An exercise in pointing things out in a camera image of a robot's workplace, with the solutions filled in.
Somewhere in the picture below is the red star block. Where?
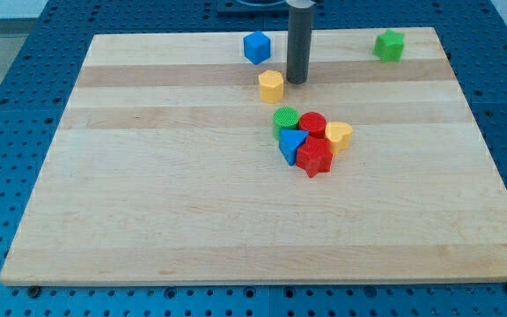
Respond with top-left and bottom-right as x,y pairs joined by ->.
296,136 -> 333,178

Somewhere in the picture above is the yellow heart block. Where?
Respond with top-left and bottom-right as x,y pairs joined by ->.
325,122 -> 353,156

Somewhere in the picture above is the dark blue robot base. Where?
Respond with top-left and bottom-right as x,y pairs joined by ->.
213,0 -> 289,16

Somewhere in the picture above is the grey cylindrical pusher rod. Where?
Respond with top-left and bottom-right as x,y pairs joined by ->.
286,0 -> 315,85

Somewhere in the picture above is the green cylinder block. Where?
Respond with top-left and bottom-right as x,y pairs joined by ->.
273,107 -> 300,141

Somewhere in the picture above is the blue cube block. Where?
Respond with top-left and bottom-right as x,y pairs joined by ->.
243,31 -> 271,64

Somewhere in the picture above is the yellow hexagon block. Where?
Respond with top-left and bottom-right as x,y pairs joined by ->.
258,70 -> 284,103

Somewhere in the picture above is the light wooden board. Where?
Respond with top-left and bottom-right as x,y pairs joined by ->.
0,27 -> 507,286

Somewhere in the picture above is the blue triangle block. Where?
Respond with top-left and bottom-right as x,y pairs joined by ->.
279,129 -> 309,166

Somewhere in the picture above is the red cylinder block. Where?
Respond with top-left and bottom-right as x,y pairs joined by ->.
298,112 -> 327,139

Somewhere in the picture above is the green star block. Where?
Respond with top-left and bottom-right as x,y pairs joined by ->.
372,29 -> 405,63

